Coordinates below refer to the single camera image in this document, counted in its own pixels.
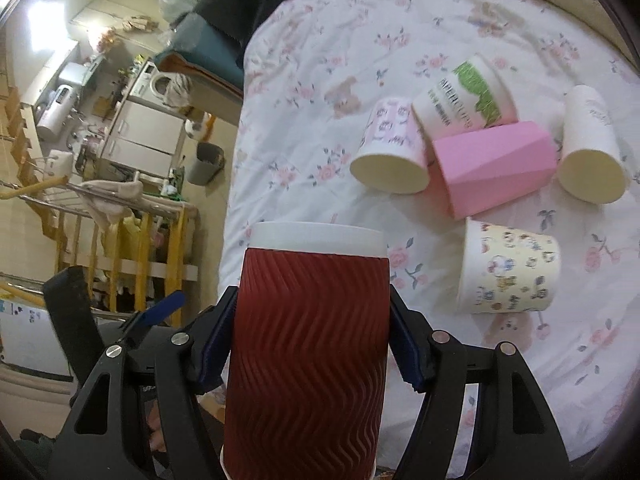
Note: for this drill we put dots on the white cloth on rack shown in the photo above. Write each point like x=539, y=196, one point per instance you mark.
x=107, y=200

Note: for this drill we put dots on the white washing machine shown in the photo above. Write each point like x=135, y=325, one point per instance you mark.
x=150, y=82

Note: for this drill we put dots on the white appliance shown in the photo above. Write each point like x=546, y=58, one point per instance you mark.
x=30, y=340

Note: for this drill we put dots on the yellow wooden rack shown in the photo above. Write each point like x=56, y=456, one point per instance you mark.
x=175, y=240

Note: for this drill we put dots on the red ripple paper cup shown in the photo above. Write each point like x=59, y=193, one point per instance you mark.
x=305, y=360

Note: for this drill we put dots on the grey trash bin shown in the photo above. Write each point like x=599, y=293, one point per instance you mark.
x=202, y=162

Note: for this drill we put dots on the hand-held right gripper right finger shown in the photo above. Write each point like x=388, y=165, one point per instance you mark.
x=409, y=355

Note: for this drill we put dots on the clear plastic bag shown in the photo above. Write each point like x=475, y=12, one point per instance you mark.
x=177, y=0

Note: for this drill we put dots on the teal cushion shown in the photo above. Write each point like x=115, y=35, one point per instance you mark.
x=210, y=50

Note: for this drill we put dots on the pink printed paper cup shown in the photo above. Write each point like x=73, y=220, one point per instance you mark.
x=390, y=130

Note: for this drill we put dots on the plain white paper cup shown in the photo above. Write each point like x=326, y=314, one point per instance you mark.
x=587, y=125

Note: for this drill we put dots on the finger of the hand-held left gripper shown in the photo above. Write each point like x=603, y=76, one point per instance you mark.
x=70, y=320
x=162, y=308

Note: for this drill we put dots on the floral white bedsheet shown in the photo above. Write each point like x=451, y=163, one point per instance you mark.
x=310, y=110

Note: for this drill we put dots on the white cabinet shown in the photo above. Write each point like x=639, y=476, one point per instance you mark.
x=142, y=135

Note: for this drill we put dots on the green and white paper cup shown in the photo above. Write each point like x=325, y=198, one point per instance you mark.
x=450, y=105

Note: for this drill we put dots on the pink faceted cup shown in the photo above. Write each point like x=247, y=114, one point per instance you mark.
x=495, y=165

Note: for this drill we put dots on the white water heater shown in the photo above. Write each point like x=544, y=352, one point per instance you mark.
x=55, y=110

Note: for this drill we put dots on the yellow cartoon paper cup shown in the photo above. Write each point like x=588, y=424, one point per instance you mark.
x=505, y=270

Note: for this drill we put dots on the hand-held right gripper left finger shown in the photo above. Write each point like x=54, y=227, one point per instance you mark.
x=214, y=355

